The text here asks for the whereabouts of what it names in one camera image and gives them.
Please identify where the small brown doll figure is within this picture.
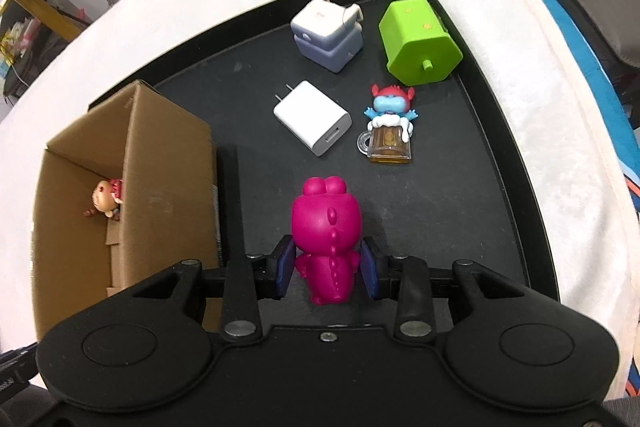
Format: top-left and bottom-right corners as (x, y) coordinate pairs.
(82, 178), (124, 220)

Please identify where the white lavender cube figure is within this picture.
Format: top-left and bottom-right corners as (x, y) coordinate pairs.
(290, 0), (364, 74)

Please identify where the black tray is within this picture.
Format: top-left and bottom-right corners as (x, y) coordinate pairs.
(87, 0), (563, 308)

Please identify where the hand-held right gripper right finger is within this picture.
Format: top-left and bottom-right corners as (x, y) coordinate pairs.
(361, 251), (536, 339)

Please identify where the green hexagonal toy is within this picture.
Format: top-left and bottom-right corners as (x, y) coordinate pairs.
(378, 0), (463, 86)

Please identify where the cardboard box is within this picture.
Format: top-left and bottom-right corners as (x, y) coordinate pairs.
(31, 79), (221, 343)

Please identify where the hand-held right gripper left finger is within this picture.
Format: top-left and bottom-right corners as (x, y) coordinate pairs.
(125, 250), (297, 339)

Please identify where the blue cloth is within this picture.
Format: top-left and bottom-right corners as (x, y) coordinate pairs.
(480, 0), (640, 408)

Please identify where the blue monster mug figure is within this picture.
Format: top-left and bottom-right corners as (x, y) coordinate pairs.
(356, 83), (419, 166)

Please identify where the magenta dinosaur toy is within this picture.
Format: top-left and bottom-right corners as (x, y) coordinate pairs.
(291, 177), (362, 306)

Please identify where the white USB charger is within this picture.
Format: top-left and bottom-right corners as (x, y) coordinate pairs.
(273, 80), (352, 158)

